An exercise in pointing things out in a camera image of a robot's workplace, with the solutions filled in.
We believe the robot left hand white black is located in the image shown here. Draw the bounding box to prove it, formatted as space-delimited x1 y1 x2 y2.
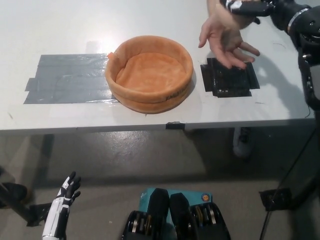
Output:
41 171 82 238

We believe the robot right hand white black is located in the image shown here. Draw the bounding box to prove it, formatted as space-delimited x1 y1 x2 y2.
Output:
223 0 275 25

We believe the small black tape strip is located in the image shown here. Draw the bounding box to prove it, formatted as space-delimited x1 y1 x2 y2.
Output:
165 121 186 131

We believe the teal robot body cover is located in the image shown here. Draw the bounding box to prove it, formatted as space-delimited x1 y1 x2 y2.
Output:
139 187 214 223

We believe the thin black cable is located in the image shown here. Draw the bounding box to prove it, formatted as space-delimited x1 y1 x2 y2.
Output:
258 129 316 240

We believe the black tape square patch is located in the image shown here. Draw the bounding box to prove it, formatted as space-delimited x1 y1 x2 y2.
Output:
200 57 261 98

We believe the white sneaker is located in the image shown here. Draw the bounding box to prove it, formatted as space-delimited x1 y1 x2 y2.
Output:
232 126 252 158

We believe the grey duct tape patch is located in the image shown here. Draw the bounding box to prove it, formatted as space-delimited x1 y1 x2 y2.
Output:
22 53 118 105

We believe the black floor tape patch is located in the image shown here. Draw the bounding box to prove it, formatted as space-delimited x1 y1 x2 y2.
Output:
258 187 294 211
25 202 55 227

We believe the dark table leg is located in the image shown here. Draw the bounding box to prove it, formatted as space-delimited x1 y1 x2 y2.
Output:
29 134 55 204
279 119 320 210

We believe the black shoe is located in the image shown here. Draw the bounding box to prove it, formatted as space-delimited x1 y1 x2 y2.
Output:
0 182 29 209

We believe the person's bare hand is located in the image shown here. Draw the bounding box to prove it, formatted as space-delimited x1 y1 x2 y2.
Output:
198 2 261 70

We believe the orange plush round basket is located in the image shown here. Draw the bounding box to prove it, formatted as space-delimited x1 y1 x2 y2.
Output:
104 35 194 115

